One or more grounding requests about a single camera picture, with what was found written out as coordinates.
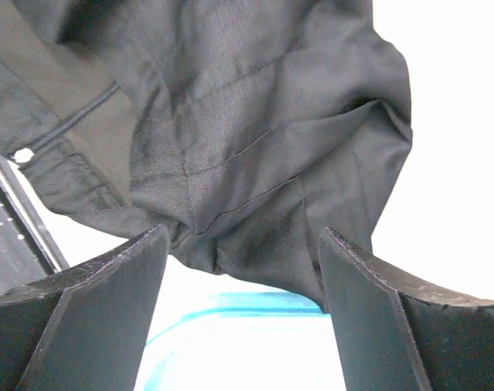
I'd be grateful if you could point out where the black garment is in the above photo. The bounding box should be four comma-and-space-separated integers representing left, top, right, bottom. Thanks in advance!
0, 1, 413, 309

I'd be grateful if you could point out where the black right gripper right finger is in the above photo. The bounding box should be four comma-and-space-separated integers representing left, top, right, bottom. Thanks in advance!
319, 228, 494, 390

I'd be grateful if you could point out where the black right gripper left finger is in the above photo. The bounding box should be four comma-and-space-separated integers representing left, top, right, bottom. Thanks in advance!
0, 226, 169, 390

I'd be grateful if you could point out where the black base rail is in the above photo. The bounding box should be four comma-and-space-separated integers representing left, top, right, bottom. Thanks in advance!
0, 157, 69, 295

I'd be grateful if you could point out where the teal plastic basket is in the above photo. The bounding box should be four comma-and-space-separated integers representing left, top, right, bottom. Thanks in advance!
146, 292, 324, 346

